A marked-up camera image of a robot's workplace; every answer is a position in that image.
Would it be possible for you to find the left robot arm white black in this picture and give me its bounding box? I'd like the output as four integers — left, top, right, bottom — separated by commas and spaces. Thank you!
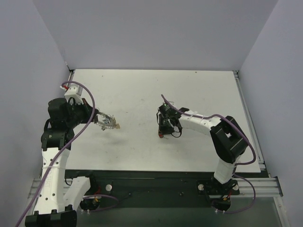
25, 96, 98, 227

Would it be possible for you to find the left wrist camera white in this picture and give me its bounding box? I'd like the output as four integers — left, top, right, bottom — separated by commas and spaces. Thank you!
60, 84, 83, 102

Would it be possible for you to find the yellow key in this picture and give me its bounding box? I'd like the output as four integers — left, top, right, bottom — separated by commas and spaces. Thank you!
114, 123, 121, 129

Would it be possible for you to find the large metal keyring band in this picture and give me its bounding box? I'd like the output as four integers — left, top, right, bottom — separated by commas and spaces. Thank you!
93, 112, 120, 131

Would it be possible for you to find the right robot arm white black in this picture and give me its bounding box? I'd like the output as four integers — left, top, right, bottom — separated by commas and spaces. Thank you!
157, 103, 248, 185

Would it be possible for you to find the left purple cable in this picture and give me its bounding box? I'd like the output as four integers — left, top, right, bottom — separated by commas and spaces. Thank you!
15, 81, 120, 227

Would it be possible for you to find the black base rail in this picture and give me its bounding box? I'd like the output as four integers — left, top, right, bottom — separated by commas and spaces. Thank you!
65, 170, 240, 210

